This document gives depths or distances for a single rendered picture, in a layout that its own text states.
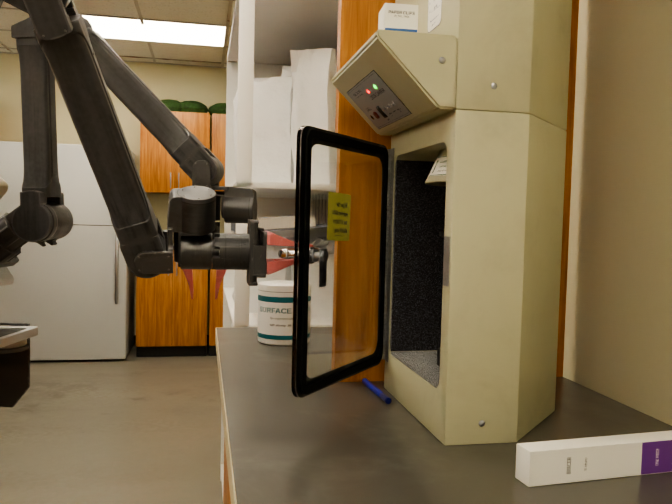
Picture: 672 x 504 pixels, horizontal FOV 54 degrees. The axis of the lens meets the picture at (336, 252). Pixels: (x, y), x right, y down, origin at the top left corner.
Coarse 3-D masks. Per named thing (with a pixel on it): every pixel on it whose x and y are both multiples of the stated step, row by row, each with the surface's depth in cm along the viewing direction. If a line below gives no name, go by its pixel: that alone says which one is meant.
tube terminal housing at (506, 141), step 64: (448, 0) 94; (512, 0) 91; (512, 64) 92; (448, 128) 93; (512, 128) 93; (448, 192) 93; (512, 192) 93; (512, 256) 94; (448, 320) 92; (512, 320) 94; (384, 384) 124; (448, 384) 93; (512, 384) 95
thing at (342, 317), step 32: (320, 160) 99; (352, 160) 108; (320, 192) 100; (352, 192) 109; (320, 224) 100; (352, 224) 110; (352, 256) 110; (320, 288) 101; (352, 288) 111; (320, 320) 102; (352, 320) 111; (320, 352) 102; (352, 352) 112
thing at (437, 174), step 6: (444, 150) 104; (438, 156) 106; (444, 156) 103; (438, 162) 104; (444, 162) 103; (432, 168) 106; (438, 168) 103; (444, 168) 102; (432, 174) 104; (438, 174) 103; (444, 174) 102; (426, 180) 107; (432, 180) 104; (438, 180) 102; (444, 180) 101
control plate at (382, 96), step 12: (372, 72) 99; (360, 84) 107; (372, 84) 103; (384, 84) 99; (360, 96) 112; (372, 96) 107; (384, 96) 103; (396, 96) 99; (360, 108) 117; (372, 108) 112; (396, 108) 103; (372, 120) 117; (384, 120) 112; (396, 120) 107
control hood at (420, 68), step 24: (360, 48) 97; (384, 48) 89; (408, 48) 89; (432, 48) 90; (456, 48) 91; (360, 72) 103; (384, 72) 96; (408, 72) 89; (432, 72) 90; (408, 96) 96; (432, 96) 90; (408, 120) 104
